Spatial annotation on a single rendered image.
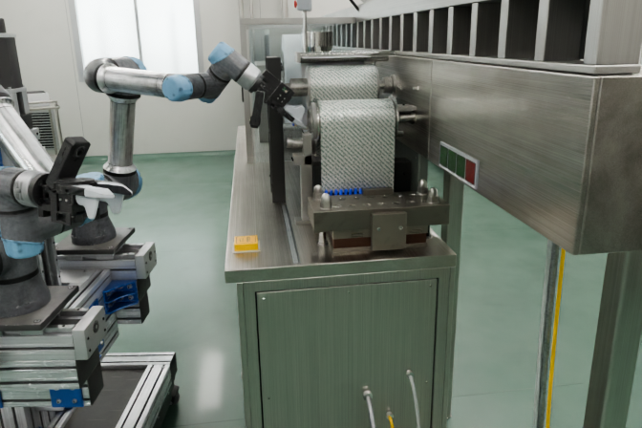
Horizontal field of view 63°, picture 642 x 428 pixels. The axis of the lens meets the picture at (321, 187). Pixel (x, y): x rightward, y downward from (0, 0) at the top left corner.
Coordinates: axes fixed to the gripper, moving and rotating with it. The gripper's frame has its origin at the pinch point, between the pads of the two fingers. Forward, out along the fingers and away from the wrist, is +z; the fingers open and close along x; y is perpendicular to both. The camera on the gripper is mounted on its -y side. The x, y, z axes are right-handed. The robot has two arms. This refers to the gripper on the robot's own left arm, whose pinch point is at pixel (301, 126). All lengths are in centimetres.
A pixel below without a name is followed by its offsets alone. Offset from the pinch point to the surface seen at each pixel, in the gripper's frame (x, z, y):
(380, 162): -6.4, 26.1, 7.0
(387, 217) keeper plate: -28.1, 30.8, -3.3
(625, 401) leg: -83, 74, 2
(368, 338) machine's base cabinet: -32, 49, -35
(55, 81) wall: 547, -189, -181
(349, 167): -6.5, 19.0, -0.4
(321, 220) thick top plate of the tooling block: -26.2, 16.7, -15.6
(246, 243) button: -19.3, 5.4, -35.9
